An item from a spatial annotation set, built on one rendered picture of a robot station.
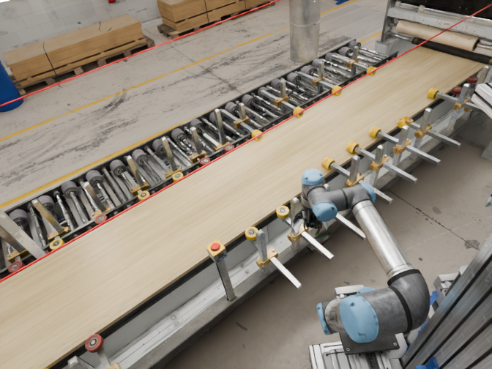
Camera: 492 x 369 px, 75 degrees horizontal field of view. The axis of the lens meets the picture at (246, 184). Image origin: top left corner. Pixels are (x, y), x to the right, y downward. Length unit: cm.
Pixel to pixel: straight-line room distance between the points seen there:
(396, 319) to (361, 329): 9
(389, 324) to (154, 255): 143
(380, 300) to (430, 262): 218
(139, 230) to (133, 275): 33
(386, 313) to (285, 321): 178
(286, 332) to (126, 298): 125
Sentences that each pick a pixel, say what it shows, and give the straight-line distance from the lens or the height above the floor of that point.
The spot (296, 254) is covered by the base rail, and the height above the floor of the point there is 70.
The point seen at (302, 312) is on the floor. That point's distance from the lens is 270.
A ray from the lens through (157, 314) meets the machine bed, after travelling 209.
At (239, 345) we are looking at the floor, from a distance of 264.
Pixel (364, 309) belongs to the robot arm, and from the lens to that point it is 93.
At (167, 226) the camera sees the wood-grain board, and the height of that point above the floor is 90.
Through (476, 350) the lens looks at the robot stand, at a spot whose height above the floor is 154.
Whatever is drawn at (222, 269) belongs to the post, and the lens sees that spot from 169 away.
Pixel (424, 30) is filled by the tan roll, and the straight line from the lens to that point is 401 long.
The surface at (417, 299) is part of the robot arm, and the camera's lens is 98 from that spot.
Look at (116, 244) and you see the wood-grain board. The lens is 220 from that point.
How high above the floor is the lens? 249
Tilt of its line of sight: 45 degrees down
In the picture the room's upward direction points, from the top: 9 degrees counter-clockwise
